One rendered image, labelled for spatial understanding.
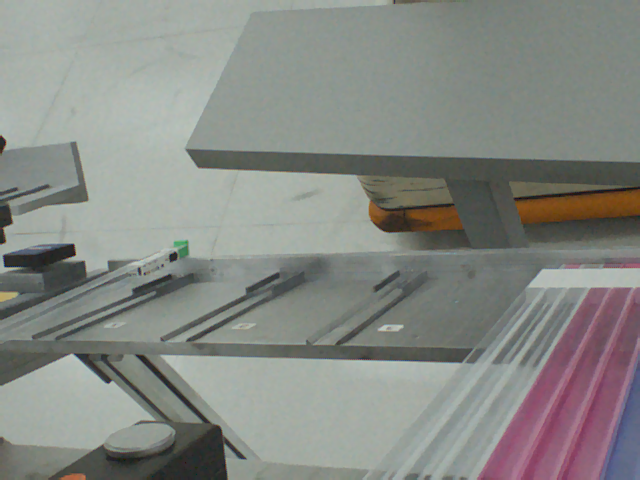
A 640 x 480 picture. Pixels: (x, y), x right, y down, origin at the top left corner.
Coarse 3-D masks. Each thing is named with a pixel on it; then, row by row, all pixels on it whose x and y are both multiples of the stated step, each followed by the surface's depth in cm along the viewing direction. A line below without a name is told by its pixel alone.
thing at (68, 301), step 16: (112, 272) 77; (128, 272) 78; (80, 288) 73; (96, 288) 74; (112, 288) 75; (48, 304) 69; (64, 304) 70; (80, 304) 72; (0, 320) 66; (16, 320) 65; (32, 320) 67; (48, 320) 68; (0, 336) 64; (16, 336) 65
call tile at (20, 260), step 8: (56, 248) 83; (64, 248) 84; (72, 248) 85; (8, 256) 83; (16, 256) 82; (24, 256) 82; (32, 256) 81; (40, 256) 81; (48, 256) 82; (56, 256) 83; (64, 256) 84; (72, 256) 85; (8, 264) 83; (16, 264) 82; (24, 264) 82; (32, 264) 82; (40, 264) 81; (48, 264) 82
